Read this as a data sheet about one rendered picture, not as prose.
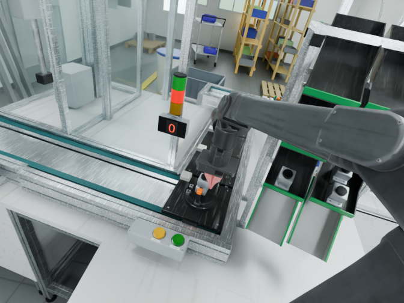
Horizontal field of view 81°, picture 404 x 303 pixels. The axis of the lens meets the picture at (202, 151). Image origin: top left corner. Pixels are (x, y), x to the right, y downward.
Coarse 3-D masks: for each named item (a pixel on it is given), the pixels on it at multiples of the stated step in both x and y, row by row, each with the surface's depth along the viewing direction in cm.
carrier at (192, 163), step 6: (198, 150) 127; (198, 156) 123; (192, 162) 118; (186, 168) 113; (192, 168) 114; (192, 174) 111; (198, 174) 111; (228, 174) 115; (234, 174) 116; (222, 180) 111; (228, 180) 112; (234, 180) 112; (228, 186) 109
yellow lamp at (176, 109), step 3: (171, 102) 91; (171, 105) 91; (174, 105) 91; (177, 105) 91; (180, 105) 91; (171, 108) 92; (174, 108) 91; (177, 108) 91; (180, 108) 92; (171, 111) 92; (174, 111) 92; (177, 111) 92; (180, 111) 93; (174, 114) 93; (177, 114) 93; (180, 114) 94
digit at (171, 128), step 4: (168, 120) 95; (168, 124) 96; (172, 124) 95; (176, 124) 95; (168, 128) 96; (172, 128) 96; (176, 128) 95; (168, 132) 98; (172, 132) 97; (176, 132) 96
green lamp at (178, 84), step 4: (176, 80) 85; (180, 80) 85; (184, 80) 86; (172, 84) 88; (176, 84) 86; (180, 84) 86; (184, 84) 87; (176, 88) 87; (180, 88) 87; (184, 88) 88
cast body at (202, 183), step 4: (200, 176) 93; (204, 176) 92; (200, 180) 91; (204, 180) 91; (200, 184) 92; (204, 184) 91; (208, 184) 91; (196, 188) 92; (204, 188) 92; (196, 192) 93; (204, 192) 92
